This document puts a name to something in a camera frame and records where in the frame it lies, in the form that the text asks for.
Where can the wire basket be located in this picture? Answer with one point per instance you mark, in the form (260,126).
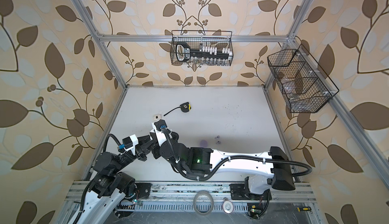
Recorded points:
(216,38)
(304,84)

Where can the small white tape roll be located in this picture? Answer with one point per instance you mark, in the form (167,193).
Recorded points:
(228,207)

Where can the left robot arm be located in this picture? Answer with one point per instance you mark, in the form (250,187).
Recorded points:
(110,186)

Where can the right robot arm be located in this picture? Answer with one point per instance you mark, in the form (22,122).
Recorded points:
(267,170)

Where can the right side wire basket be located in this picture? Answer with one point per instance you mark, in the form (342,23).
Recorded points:
(304,84)

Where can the black yellow tape measure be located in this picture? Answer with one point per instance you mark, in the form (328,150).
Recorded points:
(184,107)

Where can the black socket set holder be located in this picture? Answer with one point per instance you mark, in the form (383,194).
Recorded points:
(203,54)

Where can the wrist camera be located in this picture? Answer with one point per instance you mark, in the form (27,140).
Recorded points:
(129,145)
(159,125)

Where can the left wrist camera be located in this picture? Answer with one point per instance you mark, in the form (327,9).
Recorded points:
(129,145)

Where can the rear wire basket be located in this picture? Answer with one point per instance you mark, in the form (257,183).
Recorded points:
(216,38)

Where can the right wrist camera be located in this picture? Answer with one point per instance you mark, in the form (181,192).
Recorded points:
(159,125)

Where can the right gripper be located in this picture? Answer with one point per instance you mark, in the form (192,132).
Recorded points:
(158,148)

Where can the black yellow screwdriver right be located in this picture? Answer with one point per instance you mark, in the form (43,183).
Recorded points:
(304,208)

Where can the grey tape roll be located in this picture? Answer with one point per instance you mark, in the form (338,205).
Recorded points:
(203,203)

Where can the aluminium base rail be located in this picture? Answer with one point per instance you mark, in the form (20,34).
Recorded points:
(183,190)

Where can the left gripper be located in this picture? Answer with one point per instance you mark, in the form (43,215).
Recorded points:
(141,151)

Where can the purple round earbud case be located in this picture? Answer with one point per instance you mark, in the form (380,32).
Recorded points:
(203,144)

